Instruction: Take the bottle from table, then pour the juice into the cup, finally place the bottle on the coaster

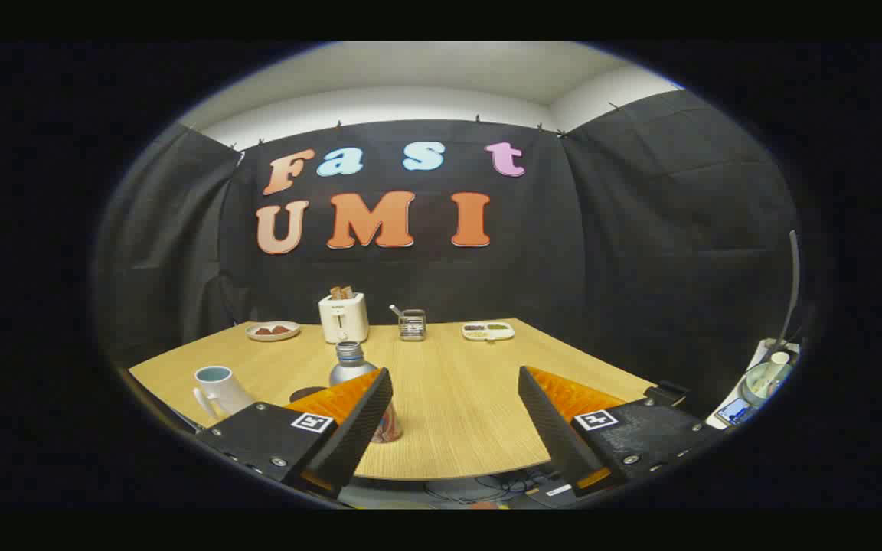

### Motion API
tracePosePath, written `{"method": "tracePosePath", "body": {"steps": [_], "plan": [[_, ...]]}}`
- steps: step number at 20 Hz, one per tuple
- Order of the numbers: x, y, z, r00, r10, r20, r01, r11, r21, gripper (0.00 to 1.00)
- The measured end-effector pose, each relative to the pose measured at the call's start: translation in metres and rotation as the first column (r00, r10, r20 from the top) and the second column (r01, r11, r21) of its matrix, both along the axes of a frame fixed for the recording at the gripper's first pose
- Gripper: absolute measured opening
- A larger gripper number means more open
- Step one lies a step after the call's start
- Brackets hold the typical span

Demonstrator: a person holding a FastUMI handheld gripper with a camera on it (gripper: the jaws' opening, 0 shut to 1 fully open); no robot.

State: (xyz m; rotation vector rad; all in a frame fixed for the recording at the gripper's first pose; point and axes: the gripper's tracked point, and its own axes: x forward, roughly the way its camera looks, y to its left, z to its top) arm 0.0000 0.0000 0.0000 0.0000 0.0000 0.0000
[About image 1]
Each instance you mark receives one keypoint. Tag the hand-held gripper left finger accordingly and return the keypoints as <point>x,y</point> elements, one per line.
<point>357,428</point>

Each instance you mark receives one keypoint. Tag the white cup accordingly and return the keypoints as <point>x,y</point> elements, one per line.
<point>224,392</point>

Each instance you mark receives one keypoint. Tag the thin grey pole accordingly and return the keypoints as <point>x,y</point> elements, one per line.
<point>795,283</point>

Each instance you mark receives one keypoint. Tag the white toaster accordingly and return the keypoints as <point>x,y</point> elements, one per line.
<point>343,320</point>

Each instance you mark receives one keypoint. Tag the round white plate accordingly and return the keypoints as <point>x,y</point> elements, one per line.
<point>272,337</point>

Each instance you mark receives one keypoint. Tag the wooden table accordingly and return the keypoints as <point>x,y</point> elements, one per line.
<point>452,398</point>

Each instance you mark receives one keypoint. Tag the white divided snack tray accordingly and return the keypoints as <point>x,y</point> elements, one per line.
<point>488,331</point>

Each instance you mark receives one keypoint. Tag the black backdrop cloth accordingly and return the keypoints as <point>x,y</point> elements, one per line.
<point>609,268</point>

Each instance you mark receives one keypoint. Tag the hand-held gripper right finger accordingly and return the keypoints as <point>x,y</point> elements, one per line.
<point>552,432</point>

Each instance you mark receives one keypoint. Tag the dark brown round coaster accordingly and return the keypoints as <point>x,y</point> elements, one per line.
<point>303,394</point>

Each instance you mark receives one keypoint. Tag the silver juice bottle printed label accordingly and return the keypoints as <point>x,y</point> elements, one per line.
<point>349,369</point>

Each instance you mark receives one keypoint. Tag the white side table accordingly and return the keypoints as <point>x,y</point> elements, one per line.
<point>755,360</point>

